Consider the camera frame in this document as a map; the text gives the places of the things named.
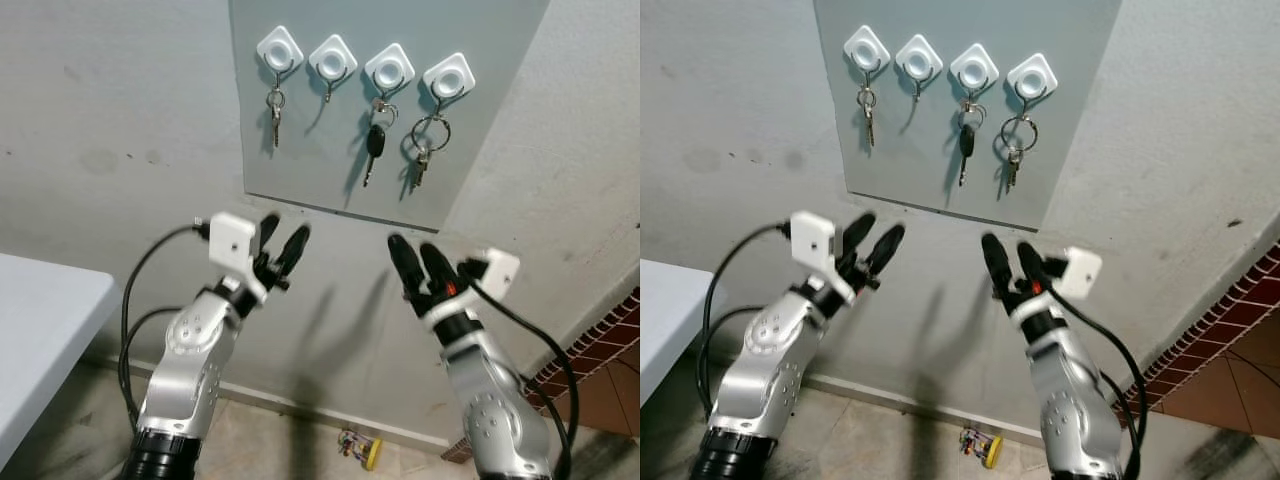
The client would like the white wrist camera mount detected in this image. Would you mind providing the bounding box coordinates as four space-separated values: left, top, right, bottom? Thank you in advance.
1008 246 1103 326
790 211 856 304
418 248 521 331
209 212 269 302

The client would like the large ring key bunch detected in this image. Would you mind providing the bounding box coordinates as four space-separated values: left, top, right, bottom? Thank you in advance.
408 112 453 193
1000 113 1041 193

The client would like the small metal key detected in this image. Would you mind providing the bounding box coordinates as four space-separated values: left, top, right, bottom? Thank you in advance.
857 85 879 148
266 86 287 149

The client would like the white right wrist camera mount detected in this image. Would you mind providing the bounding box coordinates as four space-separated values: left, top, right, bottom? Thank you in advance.
1008 246 1103 326
418 248 521 331

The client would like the black car key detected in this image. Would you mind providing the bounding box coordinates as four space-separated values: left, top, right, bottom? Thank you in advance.
362 97 399 189
955 97 989 188

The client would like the white diamond wall hook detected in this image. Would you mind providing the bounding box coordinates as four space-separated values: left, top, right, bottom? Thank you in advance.
843 24 891 84
894 33 944 103
949 43 1000 99
364 43 416 101
256 25 304 86
308 34 358 104
422 52 476 106
1006 52 1059 104

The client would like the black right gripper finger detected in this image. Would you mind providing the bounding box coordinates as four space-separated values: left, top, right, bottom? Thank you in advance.
388 235 425 301
981 233 1016 299
420 242 459 293
1016 241 1051 291

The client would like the small yellow toy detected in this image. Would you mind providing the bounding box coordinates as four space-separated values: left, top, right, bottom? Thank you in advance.
338 430 383 471
958 427 1003 469

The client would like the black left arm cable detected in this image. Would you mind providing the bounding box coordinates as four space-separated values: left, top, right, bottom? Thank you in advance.
697 222 796 421
117 222 211 433

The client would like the white plastic table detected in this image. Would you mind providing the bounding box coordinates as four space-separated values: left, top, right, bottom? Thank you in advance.
0 252 119 471
640 258 703 406

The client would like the grey wall board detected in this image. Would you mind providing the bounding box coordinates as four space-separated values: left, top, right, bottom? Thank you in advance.
813 0 1123 231
228 0 551 233

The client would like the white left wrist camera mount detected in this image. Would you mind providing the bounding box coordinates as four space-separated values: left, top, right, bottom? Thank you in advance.
209 212 269 302
790 211 856 304

